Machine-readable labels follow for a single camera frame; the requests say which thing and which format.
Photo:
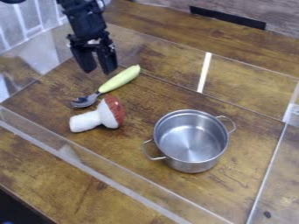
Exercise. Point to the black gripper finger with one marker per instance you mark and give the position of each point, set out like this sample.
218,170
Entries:
107,58
85,59

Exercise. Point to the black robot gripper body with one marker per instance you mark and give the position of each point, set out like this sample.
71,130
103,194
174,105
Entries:
90,35

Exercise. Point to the green handled metal spoon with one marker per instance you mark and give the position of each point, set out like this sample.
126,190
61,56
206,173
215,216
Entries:
118,81

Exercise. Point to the stainless steel pot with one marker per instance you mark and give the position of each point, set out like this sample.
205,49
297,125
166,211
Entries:
190,140

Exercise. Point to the plush mushroom toy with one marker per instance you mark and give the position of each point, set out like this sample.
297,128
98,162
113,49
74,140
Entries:
110,115

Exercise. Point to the black strip on table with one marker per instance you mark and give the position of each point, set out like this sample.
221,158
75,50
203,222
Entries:
229,18

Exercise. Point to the clear acrylic enclosure wall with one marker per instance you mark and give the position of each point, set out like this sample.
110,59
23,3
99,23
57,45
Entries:
217,195

